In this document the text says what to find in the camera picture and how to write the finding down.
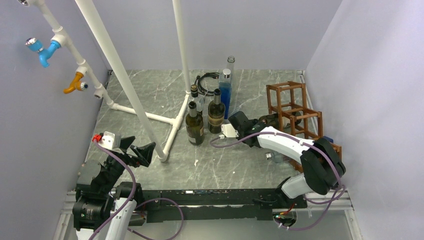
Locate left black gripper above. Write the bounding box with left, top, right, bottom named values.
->
left=100, top=136, right=155, bottom=193

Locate dark wine bottle cream label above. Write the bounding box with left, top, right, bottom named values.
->
left=257, top=113, right=291, bottom=130

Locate dark green wine bottle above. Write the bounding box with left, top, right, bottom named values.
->
left=185, top=101, right=205, bottom=146

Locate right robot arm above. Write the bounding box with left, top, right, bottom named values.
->
left=228, top=111, right=346, bottom=208

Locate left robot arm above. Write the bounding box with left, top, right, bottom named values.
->
left=72, top=132, right=156, bottom=240

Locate green wine bottle silver neck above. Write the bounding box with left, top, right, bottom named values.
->
left=208, top=88, right=226, bottom=134

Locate tall blue liquid bottle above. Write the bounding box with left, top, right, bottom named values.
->
left=219, top=68, right=232, bottom=120

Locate blue clear bottle lying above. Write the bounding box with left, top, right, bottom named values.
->
left=265, top=150, right=292, bottom=163

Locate clear square liquor bottle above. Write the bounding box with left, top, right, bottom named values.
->
left=190, top=84, right=204, bottom=115

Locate brown wooden wine rack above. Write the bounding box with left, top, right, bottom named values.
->
left=265, top=81, right=343, bottom=173

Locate tall clear glass bottle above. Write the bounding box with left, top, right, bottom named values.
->
left=226, top=55, right=236, bottom=76

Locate orange plastic faucet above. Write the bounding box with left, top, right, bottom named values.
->
left=63, top=71, right=88, bottom=94

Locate blue plastic faucet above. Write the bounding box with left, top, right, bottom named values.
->
left=25, top=37, right=62, bottom=68

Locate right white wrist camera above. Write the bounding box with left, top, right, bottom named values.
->
left=221, top=123, right=239, bottom=138

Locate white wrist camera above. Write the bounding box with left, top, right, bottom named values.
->
left=92, top=131, right=121, bottom=150
left=221, top=123, right=239, bottom=138

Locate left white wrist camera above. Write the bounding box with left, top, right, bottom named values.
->
left=92, top=131, right=121, bottom=150

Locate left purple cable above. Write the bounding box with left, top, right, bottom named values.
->
left=88, top=140, right=185, bottom=240

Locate black coiled cable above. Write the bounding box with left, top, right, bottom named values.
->
left=193, top=72, right=221, bottom=97

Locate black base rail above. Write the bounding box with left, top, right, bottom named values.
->
left=136, top=188, right=308, bottom=223

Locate white PVC pipe frame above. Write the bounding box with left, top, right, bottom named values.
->
left=19, top=0, right=191, bottom=163

